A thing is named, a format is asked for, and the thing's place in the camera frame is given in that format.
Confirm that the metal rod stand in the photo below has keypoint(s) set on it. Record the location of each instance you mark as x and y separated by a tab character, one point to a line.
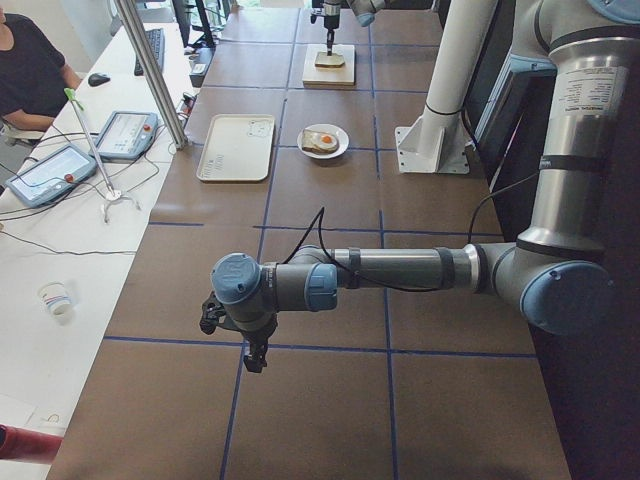
113	195

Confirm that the paper cup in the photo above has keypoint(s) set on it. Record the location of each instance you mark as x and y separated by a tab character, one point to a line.
57	301

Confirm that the black keyboard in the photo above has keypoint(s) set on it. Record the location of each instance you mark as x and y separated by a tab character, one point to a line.
156	41

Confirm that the aluminium frame post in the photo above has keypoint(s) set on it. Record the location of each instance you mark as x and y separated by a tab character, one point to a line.
134	28

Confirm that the teach pendant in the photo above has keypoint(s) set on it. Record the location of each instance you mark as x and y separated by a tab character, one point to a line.
52	176
126	136

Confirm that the bread slice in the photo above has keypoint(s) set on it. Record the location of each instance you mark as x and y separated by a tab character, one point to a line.
325	60
308	144

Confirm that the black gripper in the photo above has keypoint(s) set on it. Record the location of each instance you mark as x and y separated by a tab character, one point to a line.
330	22
260	334

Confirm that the white camera mast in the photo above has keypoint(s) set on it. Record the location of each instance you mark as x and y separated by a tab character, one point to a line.
464	33

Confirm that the fried egg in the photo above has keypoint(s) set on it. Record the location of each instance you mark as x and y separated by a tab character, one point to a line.
325	141

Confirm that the red object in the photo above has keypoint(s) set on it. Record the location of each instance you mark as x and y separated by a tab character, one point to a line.
23	445

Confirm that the black computer mouse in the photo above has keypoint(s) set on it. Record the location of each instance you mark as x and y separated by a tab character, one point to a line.
97	79

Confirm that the white mount base plate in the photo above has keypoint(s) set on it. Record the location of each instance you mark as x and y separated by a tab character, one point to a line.
432	146

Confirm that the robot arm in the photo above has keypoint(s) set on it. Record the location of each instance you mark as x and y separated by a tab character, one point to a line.
364	10
551	273

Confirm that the near teach pendant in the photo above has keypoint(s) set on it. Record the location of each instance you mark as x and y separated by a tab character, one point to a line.
52	176

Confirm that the white round plate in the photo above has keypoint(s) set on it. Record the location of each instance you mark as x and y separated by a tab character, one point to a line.
329	128

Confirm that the seated person black shirt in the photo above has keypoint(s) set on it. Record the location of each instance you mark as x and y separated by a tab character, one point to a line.
34	75

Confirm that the bamboo cutting board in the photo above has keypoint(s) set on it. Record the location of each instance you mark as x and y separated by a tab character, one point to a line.
332	76

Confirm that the cream bear serving tray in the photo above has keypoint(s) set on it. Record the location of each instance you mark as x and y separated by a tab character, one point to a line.
237	148

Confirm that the far teach pendant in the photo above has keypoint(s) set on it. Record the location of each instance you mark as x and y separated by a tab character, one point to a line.
126	136

